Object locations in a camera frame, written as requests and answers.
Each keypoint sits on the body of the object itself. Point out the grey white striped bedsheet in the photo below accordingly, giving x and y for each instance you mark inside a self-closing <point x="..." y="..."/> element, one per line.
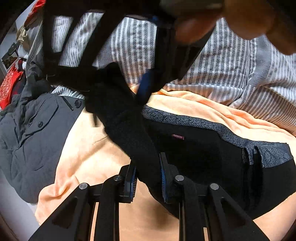
<point x="249" y="75"/>

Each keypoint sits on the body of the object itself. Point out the red patterned bag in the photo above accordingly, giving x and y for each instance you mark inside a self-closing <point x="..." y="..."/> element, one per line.
<point x="9" y="82"/>

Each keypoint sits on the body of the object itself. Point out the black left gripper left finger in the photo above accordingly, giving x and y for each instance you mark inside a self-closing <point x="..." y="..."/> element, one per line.
<point x="91" y="212"/>

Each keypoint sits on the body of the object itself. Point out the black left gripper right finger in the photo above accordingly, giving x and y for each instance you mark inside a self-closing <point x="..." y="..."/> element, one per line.
<point x="206" y="212"/>

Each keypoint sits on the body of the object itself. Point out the peach orange blanket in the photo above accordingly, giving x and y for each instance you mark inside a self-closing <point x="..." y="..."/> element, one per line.
<point x="89" y="156"/>

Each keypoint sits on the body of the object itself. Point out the person's right hand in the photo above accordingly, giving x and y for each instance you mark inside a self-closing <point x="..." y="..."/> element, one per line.
<point x="247" y="19"/>

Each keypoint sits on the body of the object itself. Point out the dark grey jacket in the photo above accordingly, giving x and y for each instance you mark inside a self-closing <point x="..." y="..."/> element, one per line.
<point x="34" y="128"/>

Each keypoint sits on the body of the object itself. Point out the black pants with patterned waistband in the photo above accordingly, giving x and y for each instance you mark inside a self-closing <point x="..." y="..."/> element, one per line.
<point x="258" y="175"/>

